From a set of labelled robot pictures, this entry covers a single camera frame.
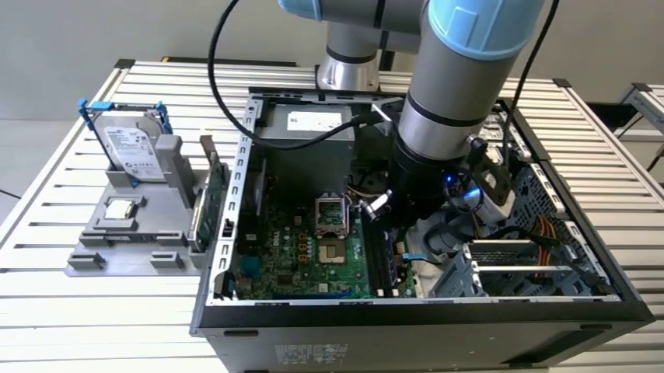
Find black PC case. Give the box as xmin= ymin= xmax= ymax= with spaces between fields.
xmin=188 ymin=85 xmax=655 ymax=373

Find small aluminium slat table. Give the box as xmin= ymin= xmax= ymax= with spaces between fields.
xmin=614 ymin=82 xmax=664 ymax=172

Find grey power supply unit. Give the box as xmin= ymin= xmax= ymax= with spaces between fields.
xmin=252 ymin=104 xmax=359 ymax=195

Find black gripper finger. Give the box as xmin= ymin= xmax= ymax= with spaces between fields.
xmin=361 ymin=189 xmax=402 ymax=250

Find red yellow power wires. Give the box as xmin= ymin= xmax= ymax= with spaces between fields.
xmin=526 ymin=214 xmax=560 ymax=279

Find green motherboard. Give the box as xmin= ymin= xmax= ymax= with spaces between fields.
xmin=230 ymin=170 xmax=421 ymax=300

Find metal socket cover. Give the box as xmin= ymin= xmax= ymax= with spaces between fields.
xmin=314 ymin=192 xmax=349 ymax=238

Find black camera cable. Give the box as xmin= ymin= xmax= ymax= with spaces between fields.
xmin=497 ymin=0 xmax=562 ymax=168
xmin=207 ymin=0 xmax=375 ymax=151

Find grey metal disk bay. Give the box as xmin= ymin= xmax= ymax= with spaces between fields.
xmin=429 ymin=237 xmax=580 ymax=297

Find blue expansion slot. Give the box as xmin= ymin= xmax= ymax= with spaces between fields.
xmin=270 ymin=289 xmax=357 ymax=300

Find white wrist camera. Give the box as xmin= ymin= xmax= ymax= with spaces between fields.
xmin=370 ymin=99 xmax=406 ymax=135

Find white camera with black mount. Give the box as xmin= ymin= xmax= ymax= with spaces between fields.
xmin=445 ymin=134 xmax=518 ymax=225

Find green graphics card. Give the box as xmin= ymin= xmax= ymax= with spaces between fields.
xmin=187 ymin=134 xmax=232 ymax=253

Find silver CPU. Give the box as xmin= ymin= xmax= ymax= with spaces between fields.
xmin=103 ymin=200 xmax=139 ymax=221

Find CPU socket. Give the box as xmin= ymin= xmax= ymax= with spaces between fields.
xmin=317 ymin=239 xmax=350 ymax=265

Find black RAM slot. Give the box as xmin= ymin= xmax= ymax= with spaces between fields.
xmin=361 ymin=211 xmax=386 ymax=297
xmin=374 ymin=223 xmax=401 ymax=297

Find hard disk in blue carrier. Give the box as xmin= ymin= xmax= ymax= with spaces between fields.
xmin=76 ymin=99 xmax=175 ymax=190

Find grey parts rack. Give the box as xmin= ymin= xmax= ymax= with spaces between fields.
xmin=64 ymin=134 xmax=230 ymax=277

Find black cooling fan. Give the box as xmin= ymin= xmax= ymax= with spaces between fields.
xmin=350 ymin=166 xmax=393 ymax=195

